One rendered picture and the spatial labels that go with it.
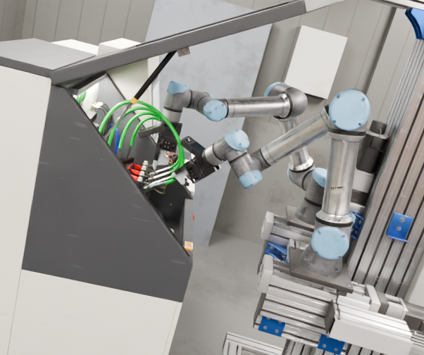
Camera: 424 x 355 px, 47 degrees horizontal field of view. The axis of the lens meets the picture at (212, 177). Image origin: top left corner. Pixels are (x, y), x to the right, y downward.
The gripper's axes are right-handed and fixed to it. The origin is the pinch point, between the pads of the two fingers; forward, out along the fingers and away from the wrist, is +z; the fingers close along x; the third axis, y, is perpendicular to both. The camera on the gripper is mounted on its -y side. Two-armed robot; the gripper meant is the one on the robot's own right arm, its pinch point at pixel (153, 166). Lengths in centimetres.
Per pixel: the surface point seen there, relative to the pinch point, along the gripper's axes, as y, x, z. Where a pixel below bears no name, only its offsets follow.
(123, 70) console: -23, 35, -30
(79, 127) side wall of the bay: -25.4, -34.9, -17.8
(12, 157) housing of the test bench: -45, -35, -3
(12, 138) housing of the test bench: -45, -35, -9
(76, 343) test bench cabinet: -12, -35, 63
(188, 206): 19.4, 20.4, 21.2
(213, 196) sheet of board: 51, 195, 73
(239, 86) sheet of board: 50, 208, -18
